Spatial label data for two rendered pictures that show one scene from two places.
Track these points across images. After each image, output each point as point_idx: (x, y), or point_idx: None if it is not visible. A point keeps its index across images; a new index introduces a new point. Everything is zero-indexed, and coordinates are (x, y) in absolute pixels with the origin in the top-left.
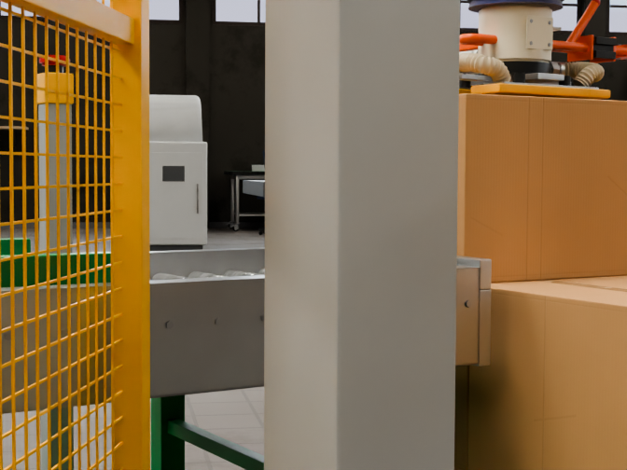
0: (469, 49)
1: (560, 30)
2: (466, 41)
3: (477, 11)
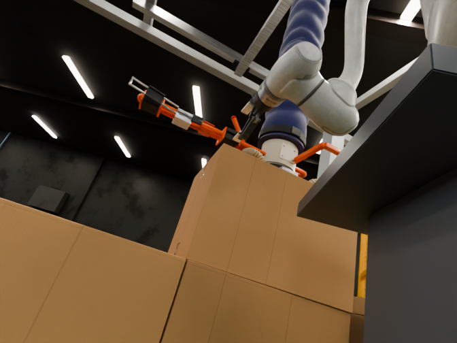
0: (299, 161)
1: (241, 111)
2: (302, 177)
3: (298, 143)
